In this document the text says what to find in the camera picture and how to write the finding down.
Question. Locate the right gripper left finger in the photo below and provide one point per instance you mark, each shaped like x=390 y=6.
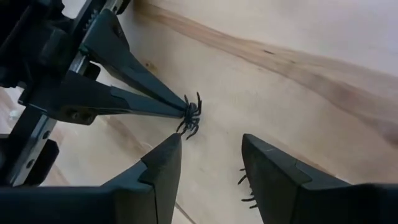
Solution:
x=93 y=205

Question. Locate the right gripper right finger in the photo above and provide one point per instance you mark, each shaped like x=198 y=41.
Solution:
x=311 y=202

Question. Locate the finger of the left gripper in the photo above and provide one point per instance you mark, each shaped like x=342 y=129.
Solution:
x=115 y=53
x=93 y=99

